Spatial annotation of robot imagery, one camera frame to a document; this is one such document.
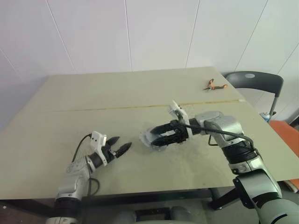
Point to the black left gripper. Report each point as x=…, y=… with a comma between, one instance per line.
x=109, y=155

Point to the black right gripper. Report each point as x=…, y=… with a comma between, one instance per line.
x=182, y=135

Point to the small black hex key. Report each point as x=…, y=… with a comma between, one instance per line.
x=209, y=140

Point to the orange chair seat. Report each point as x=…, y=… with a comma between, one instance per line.
x=285, y=133

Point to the black plastic chair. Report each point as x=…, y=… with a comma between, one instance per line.
x=259, y=81

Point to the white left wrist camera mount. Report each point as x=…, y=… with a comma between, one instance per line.
x=97, y=140

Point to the silver round motor housing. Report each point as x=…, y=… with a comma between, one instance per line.
x=146, y=138

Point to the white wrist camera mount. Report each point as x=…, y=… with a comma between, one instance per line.
x=97, y=140
x=174, y=107

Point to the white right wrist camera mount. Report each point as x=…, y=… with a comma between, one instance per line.
x=174, y=107

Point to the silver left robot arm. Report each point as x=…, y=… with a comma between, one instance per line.
x=72, y=182

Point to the black table frame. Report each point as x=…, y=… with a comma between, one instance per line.
x=151, y=198

